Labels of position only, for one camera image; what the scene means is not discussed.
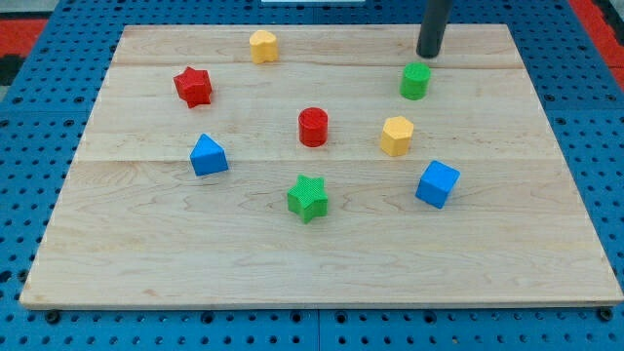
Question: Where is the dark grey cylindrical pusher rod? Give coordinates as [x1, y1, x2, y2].
[416, 0, 452, 59]

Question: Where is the light wooden board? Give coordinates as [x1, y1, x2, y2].
[20, 24, 623, 310]

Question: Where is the blue cube block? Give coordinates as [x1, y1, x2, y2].
[415, 160, 461, 209]

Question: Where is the yellow hexagon block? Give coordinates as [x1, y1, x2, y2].
[379, 116, 414, 157]

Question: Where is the red cylinder block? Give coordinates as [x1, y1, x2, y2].
[298, 107, 329, 147]

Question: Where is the blue triangle block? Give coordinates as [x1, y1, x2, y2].
[189, 134, 229, 176]

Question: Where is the green cylinder block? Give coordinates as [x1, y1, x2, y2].
[400, 62, 431, 100]

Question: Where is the red star block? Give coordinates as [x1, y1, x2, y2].
[173, 66, 213, 108]

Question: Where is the yellow heart block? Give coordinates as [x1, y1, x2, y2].
[249, 29, 279, 64]

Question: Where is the green star block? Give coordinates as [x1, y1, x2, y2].
[287, 175, 329, 224]

